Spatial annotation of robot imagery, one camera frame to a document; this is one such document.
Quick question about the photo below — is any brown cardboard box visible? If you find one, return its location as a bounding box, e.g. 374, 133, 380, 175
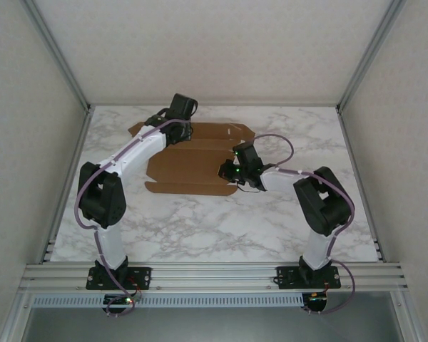
128, 120, 256, 197

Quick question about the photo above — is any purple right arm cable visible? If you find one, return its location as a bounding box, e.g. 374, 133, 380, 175
251, 133, 357, 316

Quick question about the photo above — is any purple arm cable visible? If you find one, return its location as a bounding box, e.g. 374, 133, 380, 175
73, 119, 194, 318
251, 133, 357, 316

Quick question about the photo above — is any aluminium table side rail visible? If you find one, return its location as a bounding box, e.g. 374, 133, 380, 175
41, 106, 93, 264
337, 106, 384, 263

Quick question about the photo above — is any aluminium mounting rail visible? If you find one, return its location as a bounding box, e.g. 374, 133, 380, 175
19, 262, 409, 294

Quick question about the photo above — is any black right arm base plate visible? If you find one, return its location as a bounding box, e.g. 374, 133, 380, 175
276, 265, 342, 289

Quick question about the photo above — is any aluminium frame corner post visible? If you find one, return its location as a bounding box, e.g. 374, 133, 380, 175
337, 0, 407, 113
19, 0, 93, 111

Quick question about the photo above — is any grey slotted cable duct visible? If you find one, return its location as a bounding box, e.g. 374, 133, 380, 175
33, 294, 305, 308

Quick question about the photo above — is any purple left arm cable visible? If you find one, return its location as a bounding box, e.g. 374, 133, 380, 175
73, 119, 194, 318

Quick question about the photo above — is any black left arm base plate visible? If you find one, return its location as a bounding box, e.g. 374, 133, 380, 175
86, 266, 153, 290

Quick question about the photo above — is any aluminium frame leg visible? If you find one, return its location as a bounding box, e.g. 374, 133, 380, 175
0, 290, 35, 342
390, 290, 428, 342

